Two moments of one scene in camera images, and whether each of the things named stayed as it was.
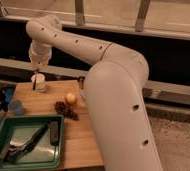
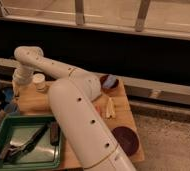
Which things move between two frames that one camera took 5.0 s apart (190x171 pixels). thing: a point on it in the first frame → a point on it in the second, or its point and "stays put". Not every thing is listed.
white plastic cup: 38,82 stays put
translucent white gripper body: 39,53 → 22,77
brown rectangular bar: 54,132 stays put
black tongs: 15,151 stays put
